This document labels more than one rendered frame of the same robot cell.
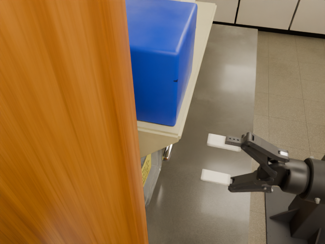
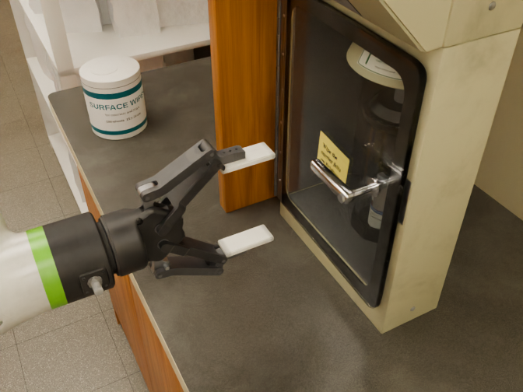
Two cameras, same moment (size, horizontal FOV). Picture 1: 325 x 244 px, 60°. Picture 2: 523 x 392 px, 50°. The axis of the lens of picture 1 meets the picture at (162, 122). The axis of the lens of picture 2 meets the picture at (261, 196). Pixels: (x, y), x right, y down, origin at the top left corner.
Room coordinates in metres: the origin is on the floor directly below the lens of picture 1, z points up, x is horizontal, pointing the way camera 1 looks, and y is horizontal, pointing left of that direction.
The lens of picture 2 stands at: (0.80, -0.49, 1.66)
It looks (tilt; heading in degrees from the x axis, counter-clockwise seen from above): 39 degrees down; 138
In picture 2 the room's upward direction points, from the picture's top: straight up
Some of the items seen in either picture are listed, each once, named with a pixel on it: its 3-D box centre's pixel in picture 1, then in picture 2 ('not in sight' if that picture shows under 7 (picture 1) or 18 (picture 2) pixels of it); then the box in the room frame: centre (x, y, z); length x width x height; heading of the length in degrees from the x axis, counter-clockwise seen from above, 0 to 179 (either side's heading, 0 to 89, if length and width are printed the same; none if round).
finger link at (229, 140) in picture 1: (238, 139); (222, 150); (0.37, -0.16, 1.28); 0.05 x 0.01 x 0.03; 76
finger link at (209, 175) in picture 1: (215, 177); (245, 240); (0.38, -0.13, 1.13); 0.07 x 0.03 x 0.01; 76
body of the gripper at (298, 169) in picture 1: (280, 173); (144, 235); (0.34, -0.26, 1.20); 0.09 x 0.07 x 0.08; 76
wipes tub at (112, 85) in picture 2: not in sight; (114, 97); (-0.27, 0.03, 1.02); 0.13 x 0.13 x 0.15
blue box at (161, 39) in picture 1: (140, 58); not in sight; (0.26, 0.02, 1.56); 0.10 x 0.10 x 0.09; 76
